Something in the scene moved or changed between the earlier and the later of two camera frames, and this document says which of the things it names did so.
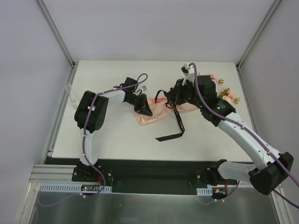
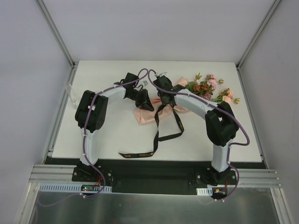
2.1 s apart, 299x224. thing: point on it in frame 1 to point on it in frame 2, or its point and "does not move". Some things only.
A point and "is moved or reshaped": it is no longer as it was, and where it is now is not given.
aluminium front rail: [48, 173] does not move
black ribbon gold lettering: [175, 135] is moved or reshaped
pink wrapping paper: [158, 106] does not move
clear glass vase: [74, 96] does not move
